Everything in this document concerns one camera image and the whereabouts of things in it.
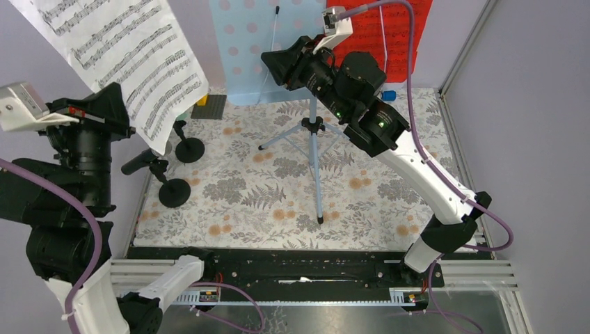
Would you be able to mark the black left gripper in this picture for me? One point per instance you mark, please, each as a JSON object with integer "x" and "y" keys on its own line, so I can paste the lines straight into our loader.
{"x": 106, "y": 108}

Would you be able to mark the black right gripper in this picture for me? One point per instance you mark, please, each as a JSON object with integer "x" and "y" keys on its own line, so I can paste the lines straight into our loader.
{"x": 288, "y": 66}

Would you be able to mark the light blue music stand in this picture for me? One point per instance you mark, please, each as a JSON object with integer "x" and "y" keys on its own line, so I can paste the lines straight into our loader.
{"x": 246, "y": 29}

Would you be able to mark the white sheet music page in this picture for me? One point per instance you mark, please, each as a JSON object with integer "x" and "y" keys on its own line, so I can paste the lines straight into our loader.
{"x": 136, "y": 44}

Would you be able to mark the red sheet music page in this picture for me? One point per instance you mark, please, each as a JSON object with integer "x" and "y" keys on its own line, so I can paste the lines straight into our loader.
{"x": 384, "y": 33}

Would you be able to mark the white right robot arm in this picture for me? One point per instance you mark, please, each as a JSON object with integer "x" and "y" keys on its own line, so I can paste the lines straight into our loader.
{"x": 348, "y": 91}

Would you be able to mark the black silver microphone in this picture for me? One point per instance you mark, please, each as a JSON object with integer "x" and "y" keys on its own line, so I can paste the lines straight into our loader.
{"x": 146, "y": 158}

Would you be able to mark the mint green microphone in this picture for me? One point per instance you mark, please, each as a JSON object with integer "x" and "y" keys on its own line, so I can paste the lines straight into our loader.
{"x": 184, "y": 116}

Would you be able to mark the orange toy brick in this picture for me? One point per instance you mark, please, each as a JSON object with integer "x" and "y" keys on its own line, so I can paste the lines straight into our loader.
{"x": 202, "y": 101}

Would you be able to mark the black far microphone stand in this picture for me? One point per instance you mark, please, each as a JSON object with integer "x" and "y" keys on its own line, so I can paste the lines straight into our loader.
{"x": 188, "y": 150}

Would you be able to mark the black microphone stand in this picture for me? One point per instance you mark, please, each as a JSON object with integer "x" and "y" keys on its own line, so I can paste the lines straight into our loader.
{"x": 188, "y": 150}
{"x": 172, "y": 192}

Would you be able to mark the dark grey brick baseplate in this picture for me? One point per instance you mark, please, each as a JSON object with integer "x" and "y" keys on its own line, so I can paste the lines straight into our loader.
{"x": 212, "y": 109}

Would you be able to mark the blue toy brick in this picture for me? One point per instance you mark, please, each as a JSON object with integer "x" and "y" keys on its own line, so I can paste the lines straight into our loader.
{"x": 388, "y": 95}

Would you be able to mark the black near microphone stand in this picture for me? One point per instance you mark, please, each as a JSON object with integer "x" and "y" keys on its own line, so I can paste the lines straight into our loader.
{"x": 172, "y": 192}

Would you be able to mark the floral patterned table mat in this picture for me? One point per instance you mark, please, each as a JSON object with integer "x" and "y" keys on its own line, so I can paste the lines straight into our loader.
{"x": 245, "y": 197}

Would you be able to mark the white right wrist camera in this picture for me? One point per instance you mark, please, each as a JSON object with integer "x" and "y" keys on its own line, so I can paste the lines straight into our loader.
{"x": 336, "y": 29}

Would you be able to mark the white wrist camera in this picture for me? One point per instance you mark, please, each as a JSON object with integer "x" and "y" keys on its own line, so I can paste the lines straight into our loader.
{"x": 336, "y": 29}
{"x": 22, "y": 109}

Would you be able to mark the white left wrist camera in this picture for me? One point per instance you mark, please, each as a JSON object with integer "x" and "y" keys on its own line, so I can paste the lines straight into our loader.
{"x": 22, "y": 109}

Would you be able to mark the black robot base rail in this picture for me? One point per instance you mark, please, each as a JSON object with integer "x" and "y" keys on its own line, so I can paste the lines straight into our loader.
{"x": 300, "y": 276}

